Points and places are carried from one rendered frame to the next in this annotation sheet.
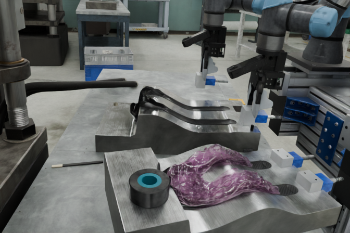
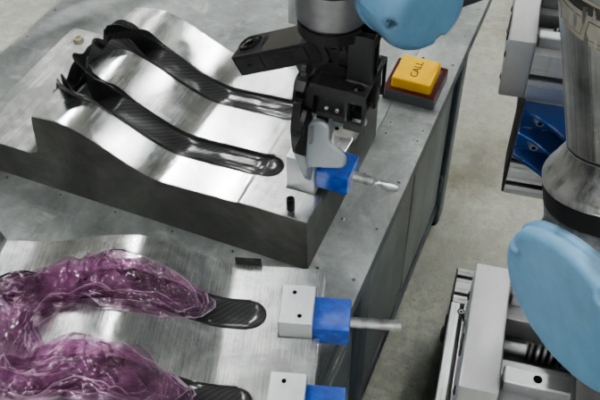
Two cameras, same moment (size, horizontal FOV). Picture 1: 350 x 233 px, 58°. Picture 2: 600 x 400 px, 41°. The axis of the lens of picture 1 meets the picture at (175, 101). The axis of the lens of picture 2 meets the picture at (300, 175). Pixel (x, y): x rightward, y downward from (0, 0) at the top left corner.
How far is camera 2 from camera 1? 0.68 m
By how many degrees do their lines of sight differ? 32
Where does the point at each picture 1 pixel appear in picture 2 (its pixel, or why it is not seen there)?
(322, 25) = (378, 23)
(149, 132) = (63, 156)
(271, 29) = not seen: outside the picture
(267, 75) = (319, 90)
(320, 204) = not seen: outside the picture
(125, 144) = (26, 165)
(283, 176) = (256, 362)
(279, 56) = (354, 46)
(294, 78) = (547, 56)
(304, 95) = not seen: hidden behind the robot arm
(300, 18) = not seen: outside the picture
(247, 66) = (271, 54)
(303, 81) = not seen: hidden behind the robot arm
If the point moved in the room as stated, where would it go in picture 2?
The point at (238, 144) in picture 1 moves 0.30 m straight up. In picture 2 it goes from (258, 232) to (243, 29)
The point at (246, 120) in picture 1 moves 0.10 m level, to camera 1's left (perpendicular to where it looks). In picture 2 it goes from (293, 178) to (220, 152)
